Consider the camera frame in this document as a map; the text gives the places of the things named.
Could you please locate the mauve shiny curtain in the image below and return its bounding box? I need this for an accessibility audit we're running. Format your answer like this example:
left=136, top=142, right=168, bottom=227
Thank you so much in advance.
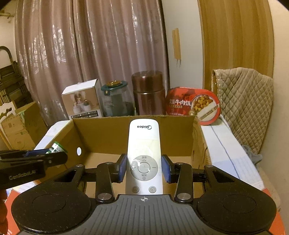
left=15, top=1, right=169, bottom=125

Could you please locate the brown metal thermos canister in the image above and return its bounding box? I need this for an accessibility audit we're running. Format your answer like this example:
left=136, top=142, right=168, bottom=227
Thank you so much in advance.
left=131, top=70, right=166, bottom=116

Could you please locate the wooden wall hook strip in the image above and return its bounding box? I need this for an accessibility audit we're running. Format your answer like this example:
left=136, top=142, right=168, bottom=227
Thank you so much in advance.
left=172, top=28, right=181, bottom=67

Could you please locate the folded black step ladder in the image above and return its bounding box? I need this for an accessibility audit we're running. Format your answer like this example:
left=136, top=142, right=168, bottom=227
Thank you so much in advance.
left=1, top=46, right=33, bottom=108

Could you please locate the red instant rice bowl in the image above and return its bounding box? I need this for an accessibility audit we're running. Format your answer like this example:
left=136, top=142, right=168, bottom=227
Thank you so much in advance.
left=166, top=87, right=221, bottom=126

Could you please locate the white Midea remote control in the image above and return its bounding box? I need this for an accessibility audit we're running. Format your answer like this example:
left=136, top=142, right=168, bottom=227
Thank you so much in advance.
left=125, top=118, right=163, bottom=195

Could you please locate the red printed desk mat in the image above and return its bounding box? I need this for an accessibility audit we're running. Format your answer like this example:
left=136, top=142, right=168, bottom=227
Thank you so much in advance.
left=5, top=189, right=286, bottom=235

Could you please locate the flat cardboard pieces stack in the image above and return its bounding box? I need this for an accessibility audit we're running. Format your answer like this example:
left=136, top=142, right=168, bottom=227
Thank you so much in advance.
left=1, top=101, right=48, bottom=150

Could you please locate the glass jar green lid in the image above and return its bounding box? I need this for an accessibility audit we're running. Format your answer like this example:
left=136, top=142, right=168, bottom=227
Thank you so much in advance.
left=100, top=80, right=135, bottom=117

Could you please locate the beige quilted cushion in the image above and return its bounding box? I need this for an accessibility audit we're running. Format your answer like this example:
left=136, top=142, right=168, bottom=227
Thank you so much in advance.
left=211, top=67, right=274, bottom=154

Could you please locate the grey cloth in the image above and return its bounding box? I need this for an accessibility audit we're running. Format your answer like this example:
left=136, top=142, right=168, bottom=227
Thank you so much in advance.
left=242, top=145, right=263, bottom=171

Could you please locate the white humidifier product box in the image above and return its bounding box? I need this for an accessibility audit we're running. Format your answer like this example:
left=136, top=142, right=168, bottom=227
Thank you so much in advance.
left=61, top=79, right=103, bottom=119

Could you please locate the brown cardboard box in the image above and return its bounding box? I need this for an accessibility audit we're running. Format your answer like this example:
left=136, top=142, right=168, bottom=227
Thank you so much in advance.
left=33, top=114, right=212, bottom=199

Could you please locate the person's hand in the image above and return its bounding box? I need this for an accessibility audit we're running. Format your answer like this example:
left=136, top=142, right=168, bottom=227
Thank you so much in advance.
left=0, top=189, right=8, bottom=234

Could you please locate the wooden door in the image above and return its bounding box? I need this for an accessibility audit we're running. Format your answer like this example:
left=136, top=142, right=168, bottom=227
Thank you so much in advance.
left=198, top=1, right=274, bottom=90

